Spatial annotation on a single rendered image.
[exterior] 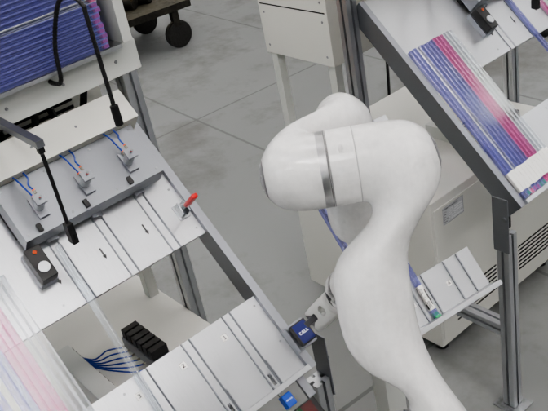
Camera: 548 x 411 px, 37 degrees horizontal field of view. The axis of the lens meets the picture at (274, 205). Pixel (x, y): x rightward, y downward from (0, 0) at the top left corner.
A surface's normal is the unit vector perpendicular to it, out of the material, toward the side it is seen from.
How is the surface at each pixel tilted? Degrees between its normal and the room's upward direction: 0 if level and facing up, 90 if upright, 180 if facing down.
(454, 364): 0
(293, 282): 0
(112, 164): 42
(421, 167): 63
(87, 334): 0
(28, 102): 90
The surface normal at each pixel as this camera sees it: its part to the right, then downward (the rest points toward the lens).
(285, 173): -0.33, 0.04
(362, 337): -0.54, 0.24
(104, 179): 0.30, -0.43
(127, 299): -0.18, -0.84
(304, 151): -0.16, -0.51
